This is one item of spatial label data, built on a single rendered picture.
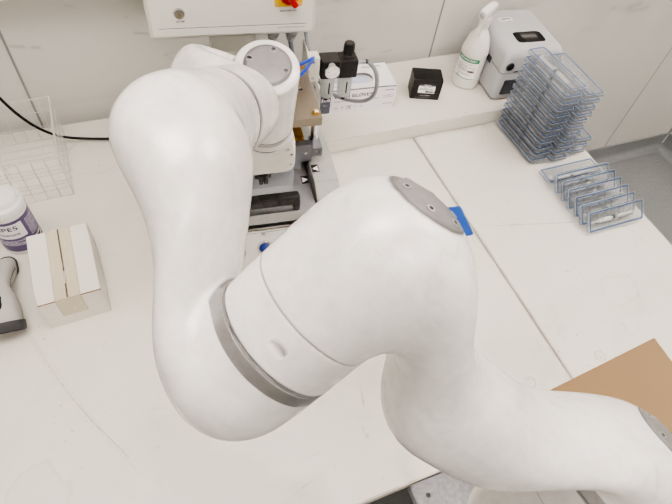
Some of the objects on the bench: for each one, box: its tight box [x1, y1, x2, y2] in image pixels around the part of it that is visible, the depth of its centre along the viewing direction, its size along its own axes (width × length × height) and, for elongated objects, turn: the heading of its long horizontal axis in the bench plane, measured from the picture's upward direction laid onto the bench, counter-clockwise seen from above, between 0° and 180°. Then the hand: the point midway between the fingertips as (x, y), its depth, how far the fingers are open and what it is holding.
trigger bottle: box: [452, 1, 499, 89], centre depth 154 cm, size 9×8×25 cm
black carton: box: [408, 67, 444, 100], centre depth 155 cm, size 6×9×7 cm
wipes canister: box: [0, 185, 43, 255], centre depth 112 cm, size 9×9×15 cm
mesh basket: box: [0, 96, 75, 204], centre depth 124 cm, size 22×26×13 cm
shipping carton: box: [26, 223, 112, 328], centre depth 109 cm, size 19×13×9 cm
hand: (262, 172), depth 95 cm, fingers closed
